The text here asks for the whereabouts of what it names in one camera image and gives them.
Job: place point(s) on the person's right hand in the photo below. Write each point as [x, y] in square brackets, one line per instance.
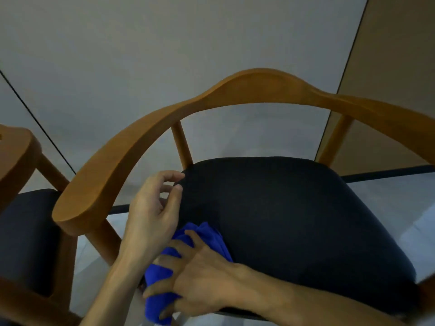
[207, 278]

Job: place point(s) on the person's left thumb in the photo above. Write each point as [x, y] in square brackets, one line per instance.
[174, 203]

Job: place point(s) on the person's left hand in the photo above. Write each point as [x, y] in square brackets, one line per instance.
[148, 220]

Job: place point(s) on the blue cleaning cloth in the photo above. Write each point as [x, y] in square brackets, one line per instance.
[212, 239]

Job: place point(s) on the person's left forearm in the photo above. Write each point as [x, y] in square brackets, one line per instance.
[112, 295]

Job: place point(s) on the person's left middle finger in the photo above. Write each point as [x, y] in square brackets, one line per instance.
[166, 189]

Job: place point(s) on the person's right thumb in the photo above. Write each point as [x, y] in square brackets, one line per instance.
[171, 310]

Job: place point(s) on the black chair seat cushion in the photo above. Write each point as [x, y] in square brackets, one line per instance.
[27, 234]
[289, 217]

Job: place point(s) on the person's right forearm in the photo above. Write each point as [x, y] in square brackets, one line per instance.
[306, 302]

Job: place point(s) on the wooden armchair with black seat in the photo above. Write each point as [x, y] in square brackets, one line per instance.
[17, 156]
[112, 166]

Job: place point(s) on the person's right middle finger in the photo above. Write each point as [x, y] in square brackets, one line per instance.
[166, 263]

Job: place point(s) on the person's right little finger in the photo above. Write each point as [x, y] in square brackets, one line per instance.
[194, 239]

